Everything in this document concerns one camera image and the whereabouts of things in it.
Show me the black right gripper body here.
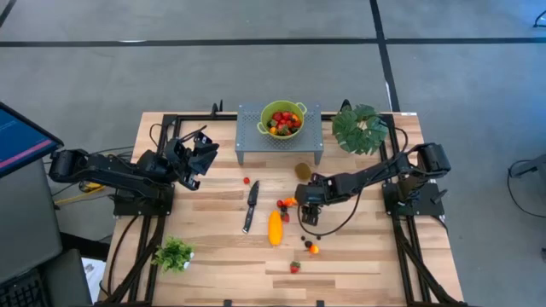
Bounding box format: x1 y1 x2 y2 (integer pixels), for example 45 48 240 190
293 171 341 208

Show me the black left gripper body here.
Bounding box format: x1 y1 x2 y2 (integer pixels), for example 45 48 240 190
164 136 202 192

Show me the green plastic colander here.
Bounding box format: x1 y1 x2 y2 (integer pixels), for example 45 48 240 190
256 100 308 142

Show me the brown toy kiwi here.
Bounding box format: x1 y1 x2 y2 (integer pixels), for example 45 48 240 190
294 162 313 181

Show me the yellow toy squash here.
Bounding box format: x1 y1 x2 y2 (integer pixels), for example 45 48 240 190
268 210 284 247

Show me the grey perforated metal shelf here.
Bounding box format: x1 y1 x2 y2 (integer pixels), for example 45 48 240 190
235 101 324 166

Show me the black kitchen knife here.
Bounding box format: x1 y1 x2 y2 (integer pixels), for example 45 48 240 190
241 180 260 235

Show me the potted monstera plant white pot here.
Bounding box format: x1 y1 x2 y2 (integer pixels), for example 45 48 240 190
331 103 391 156

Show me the small green leafy plant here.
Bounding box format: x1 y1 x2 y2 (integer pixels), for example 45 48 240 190
151 236 195 274

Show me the white paper sheet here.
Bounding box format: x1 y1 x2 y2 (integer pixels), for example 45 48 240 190
80 257 107 302

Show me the blue screen monitor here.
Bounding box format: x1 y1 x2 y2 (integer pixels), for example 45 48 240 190
0 101 65 180

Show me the black keyboard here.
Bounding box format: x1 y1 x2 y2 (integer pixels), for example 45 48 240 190
0 270 49 307

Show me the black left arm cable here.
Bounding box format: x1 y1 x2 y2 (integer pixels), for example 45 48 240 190
148 122 209 150

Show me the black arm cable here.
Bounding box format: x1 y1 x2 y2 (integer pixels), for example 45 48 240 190
296 187 366 237
148 122 209 150

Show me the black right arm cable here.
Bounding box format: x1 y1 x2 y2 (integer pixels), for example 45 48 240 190
296 187 366 237

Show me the black aluminium rig frame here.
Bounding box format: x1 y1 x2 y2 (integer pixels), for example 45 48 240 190
98 111 470 307

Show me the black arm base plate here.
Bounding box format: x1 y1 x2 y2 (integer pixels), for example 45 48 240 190
382 182 445 217
113 187 175 217

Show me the yellow cable bundle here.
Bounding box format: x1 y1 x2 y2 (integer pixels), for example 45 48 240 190
53 181 110 206

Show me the long black rig cable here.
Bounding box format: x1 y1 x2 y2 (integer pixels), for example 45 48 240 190
386 125 411 157

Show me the thick black hose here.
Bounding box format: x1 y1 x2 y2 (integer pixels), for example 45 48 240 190
105 214 142 299

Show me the black floor cable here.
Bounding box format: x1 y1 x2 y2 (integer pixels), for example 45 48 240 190
506 158 546 219

